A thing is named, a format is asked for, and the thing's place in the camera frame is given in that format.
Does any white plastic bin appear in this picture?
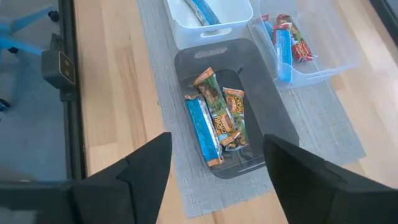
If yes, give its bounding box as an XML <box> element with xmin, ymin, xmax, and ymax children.
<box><xmin>162</xmin><ymin>0</ymin><xmax>254</xmax><ymax>51</ymax></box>

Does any grey woven placemat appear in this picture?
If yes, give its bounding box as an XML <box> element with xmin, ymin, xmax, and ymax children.
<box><xmin>136</xmin><ymin>0</ymin><xmax>367</xmax><ymax>219</ymax></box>

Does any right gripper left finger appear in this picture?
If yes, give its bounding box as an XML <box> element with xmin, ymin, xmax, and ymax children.
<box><xmin>72</xmin><ymin>131</ymin><xmax>174</xmax><ymax>224</ymax></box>

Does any blue granola bar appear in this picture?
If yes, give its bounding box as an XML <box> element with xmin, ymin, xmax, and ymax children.
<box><xmin>183</xmin><ymin>94</ymin><xmax>226</xmax><ymax>167</ymax></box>
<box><xmin>260</xmin><ymin>13</ymin><xmax>276</xmax><ymax>44</ymax></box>
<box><xmin>184</xmin><ymin>0</ymin><xmax>222</xmax><ymax>27</ymax></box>
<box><xmin>272</xmin><ymin>23</ymin><xmax>294</xmax><ymax>85</ymax></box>

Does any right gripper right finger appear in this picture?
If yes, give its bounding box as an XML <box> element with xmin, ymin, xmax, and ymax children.
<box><xmin>262</xmin><ymin>133</ymin><xmax>398</xmax><ymax>224</ymax></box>

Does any small black camera box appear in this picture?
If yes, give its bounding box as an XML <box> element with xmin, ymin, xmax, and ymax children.
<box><xmin>40</xmin><ymin>49</ymin><xmax>77</xmax><ymax>91</ymax></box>

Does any office chair wheeled base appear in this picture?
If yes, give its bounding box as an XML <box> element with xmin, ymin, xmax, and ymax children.
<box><xmin>0</xmin><ymin>5</ymin><xmax>60</xmax><ymax>113</ymax></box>

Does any clear plastic container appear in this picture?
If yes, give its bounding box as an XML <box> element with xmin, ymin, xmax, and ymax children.
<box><xmin>248</xmin><ymin>0</ymin><xmax>362</xmax><ymax>90</ymax></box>

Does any green and orange granola bar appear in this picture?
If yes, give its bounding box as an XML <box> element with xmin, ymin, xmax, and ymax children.
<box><xmin>193</xmin><ymin>67</ymin><xmax>242</xmax><ymax>147</ymax></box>
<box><xmin>221</xmin><ymin>87</ymin><xmax>250</xmax><ymax>152</ymax></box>

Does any dark grey plastic bin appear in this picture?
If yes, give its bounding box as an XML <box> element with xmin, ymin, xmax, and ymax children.
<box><xmin>174</xmin><ymin>37</ymin><xmax>300</xmax><ymax>180</ymax></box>

